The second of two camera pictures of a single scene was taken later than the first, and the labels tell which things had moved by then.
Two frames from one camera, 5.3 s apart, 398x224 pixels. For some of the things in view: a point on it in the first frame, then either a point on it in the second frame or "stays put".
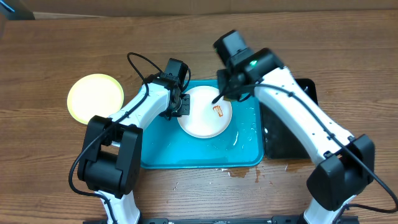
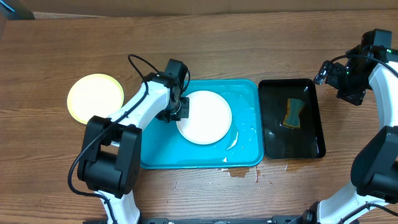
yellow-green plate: (94, 94) stays put
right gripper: (227, 93) → (335, 73)
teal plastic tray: (165, 145) stays put
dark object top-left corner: (15, 10) stays put
